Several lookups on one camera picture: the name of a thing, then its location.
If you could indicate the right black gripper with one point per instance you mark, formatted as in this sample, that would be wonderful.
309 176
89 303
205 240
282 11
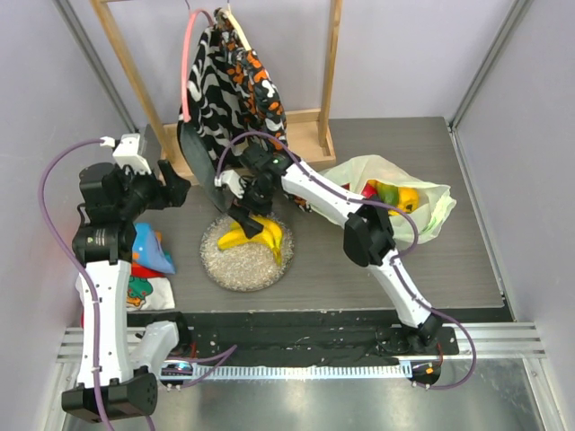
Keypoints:
245 214

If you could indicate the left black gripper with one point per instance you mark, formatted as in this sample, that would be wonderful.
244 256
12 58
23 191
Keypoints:
170 196

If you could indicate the yellow fake banana bunch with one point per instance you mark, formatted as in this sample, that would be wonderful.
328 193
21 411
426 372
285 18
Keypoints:
270 236

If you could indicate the green avocado print plastic bag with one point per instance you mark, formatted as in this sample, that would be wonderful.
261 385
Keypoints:
428 204

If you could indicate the red fake dragon fruit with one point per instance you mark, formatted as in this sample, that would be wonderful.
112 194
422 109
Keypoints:
369 189

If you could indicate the green red fake mango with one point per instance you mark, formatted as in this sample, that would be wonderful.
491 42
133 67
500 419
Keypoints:
386 193

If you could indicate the yellow fake lemon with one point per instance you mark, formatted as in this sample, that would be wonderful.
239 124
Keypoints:
409 200

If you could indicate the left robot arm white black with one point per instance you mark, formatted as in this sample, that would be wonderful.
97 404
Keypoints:
114 381

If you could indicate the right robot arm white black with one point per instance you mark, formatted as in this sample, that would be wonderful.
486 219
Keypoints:
368 235

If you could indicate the glass plate with rice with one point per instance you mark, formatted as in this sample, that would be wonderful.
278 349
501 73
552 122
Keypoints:
247 268

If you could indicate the pink clothes hanger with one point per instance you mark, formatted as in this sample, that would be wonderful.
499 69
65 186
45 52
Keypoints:
185 58

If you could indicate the black white zebra garment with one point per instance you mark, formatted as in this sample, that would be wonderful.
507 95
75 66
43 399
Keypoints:
216 115

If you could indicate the colourful cartoon print cloth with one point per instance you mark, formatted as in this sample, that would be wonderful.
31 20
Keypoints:
149 288

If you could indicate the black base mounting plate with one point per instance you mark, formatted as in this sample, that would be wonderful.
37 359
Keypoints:
310 338

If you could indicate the orange grey camouflage garment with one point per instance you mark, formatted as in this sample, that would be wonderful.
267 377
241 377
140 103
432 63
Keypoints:
258 95

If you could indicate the wooden clothes hanger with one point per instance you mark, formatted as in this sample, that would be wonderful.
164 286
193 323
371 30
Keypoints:
237 27

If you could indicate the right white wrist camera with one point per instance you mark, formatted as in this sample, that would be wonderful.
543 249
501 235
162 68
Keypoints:
232 180

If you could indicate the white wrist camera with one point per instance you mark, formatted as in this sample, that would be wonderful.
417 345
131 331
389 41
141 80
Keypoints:
232 180
128 151

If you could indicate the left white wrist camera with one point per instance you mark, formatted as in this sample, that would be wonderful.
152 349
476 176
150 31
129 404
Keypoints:
128 151

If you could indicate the white slotted cable duct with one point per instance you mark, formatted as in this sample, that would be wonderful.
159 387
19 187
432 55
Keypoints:
180 370

